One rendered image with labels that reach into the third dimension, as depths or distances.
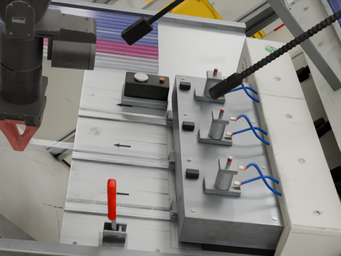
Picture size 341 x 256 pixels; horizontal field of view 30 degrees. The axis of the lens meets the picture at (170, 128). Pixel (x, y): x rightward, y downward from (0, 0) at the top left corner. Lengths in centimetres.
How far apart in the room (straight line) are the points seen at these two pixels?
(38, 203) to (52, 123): 106
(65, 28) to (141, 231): 29
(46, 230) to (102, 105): 46
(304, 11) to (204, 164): 45
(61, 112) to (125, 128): 145
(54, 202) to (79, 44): 74
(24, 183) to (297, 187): 76
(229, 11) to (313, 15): 105
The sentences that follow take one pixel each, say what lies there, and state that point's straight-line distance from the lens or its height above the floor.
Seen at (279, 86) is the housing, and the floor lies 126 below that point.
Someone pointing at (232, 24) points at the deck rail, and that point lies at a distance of 140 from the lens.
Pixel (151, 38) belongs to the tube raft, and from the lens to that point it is 129.
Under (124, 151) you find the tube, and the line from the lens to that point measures 97.
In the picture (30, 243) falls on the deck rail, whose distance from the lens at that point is 84.
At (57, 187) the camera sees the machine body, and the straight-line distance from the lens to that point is 158.
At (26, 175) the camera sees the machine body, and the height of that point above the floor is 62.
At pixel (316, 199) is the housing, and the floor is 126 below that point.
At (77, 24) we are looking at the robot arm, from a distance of 86.
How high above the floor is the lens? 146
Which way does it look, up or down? 21 degrees down
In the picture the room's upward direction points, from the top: 58 degrees clockwise
